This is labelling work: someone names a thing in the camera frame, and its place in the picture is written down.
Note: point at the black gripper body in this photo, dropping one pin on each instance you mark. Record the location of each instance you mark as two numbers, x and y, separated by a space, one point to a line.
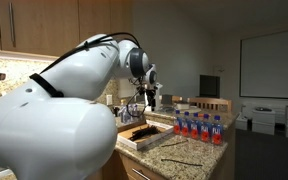
153 92

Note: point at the large black zip tie bundle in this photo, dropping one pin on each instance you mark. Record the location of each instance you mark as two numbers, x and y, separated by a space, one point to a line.
145 132

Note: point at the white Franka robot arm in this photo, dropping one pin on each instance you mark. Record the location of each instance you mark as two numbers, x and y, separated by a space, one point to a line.
50 140

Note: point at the cardboard box cover white rim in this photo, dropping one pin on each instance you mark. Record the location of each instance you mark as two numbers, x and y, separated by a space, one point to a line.
157 137

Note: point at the wooden counter base cabinet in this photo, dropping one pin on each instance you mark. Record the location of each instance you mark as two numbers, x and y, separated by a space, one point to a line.
124 166

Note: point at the white paper towel roll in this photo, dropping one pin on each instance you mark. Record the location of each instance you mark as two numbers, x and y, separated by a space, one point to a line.
146 104

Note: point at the clear water bottle blue cap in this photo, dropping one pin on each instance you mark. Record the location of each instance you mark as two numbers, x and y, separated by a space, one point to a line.
126 115
135 113

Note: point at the small wooden chair back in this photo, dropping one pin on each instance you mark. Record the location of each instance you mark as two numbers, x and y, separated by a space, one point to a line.
176 99

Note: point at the glass jar tan lid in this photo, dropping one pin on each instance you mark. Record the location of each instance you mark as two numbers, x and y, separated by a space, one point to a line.
122 102

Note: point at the Fiji water bottle blue cap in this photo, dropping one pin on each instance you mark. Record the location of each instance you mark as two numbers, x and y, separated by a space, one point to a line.
205 132
217 135
194 130
177 126
185 129

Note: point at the wooden slatted chair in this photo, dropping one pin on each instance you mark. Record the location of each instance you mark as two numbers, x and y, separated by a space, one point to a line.
210 100

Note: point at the black monitor screen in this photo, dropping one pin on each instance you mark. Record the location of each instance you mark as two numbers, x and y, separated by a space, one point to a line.
209 86

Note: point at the dark flat item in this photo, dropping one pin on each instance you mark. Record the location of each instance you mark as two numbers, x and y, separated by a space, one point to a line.
263 109

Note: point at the wooden upper cabinet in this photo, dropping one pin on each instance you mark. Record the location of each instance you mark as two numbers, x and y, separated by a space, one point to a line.
44 23

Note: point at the white wall switch plate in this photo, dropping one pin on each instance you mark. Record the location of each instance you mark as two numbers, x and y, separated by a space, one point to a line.
109 100

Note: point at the white wall screen dark frame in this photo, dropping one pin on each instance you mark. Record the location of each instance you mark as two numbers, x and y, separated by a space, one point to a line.
274 66

